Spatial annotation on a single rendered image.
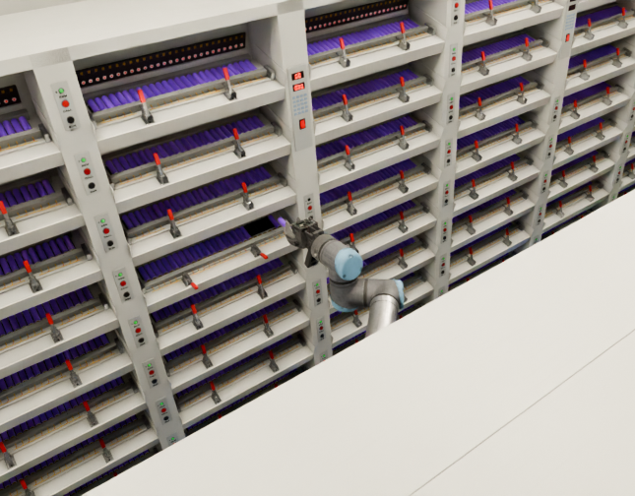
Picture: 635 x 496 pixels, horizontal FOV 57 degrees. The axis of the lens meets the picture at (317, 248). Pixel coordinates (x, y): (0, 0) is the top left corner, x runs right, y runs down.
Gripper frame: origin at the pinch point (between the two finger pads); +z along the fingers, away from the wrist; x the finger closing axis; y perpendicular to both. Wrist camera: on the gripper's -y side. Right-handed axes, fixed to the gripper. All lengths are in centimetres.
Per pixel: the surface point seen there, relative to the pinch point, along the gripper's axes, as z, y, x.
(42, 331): 10, -6, 84
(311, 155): 2.7, 22.9, -14.2
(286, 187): 7.4, 12.0, -5.4
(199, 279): 5.6, -8.0, 34.1
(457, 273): 7, -65, -93
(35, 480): 13, -63, 105
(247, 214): 3.3, 10.0, 13.2
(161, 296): 5.0, -8.2, 47.9
